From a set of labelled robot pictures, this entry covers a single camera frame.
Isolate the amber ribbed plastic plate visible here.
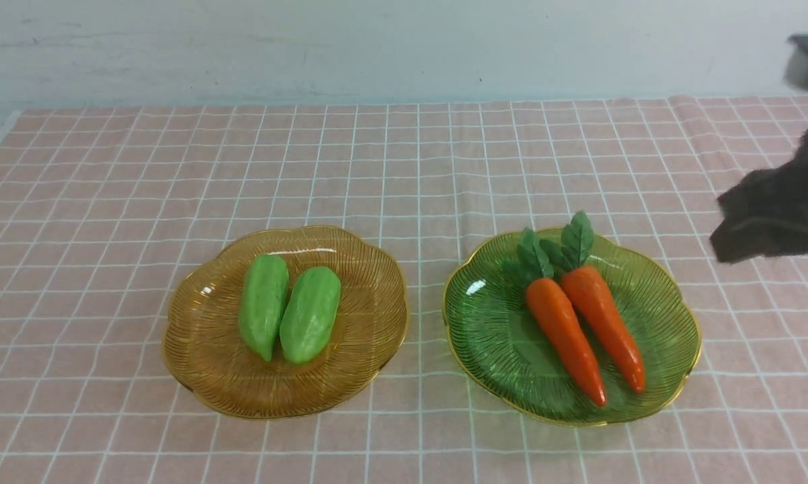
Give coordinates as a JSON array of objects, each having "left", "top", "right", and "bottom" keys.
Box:
[{"left": 162, "top": 225, "right": 410, "bottom": 420}]

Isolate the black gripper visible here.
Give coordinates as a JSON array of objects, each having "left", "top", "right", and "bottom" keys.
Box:
[{"left": 709, "top": 129, "right": 808, "bottom": 264}]

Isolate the pink checkered tablecloth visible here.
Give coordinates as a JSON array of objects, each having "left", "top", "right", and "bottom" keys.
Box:
[{"left": 0, "top": 96, "right": 808, "bottom": 483}]

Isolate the orange toy carrot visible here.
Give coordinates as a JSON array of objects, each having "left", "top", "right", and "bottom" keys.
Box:
[
  {"left": 503, "top": 227, "right": 607, "bottom": 407},
  {"left": 539, "top": 210, "right": 646, "bottom": 393}
]

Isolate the green toy cucumber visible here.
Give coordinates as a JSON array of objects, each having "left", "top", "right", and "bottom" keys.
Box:
[
  {"left": 237, "top": 254, "right": 290, "bottom": 362},
  {"left": 279, "top": 266, "right": 341, "bottom": 365}
]

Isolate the green ribbed plastic plate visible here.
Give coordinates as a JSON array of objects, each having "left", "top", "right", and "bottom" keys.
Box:
[{"left": 443, "top": 232, "right": 702, "bottom": 427}]

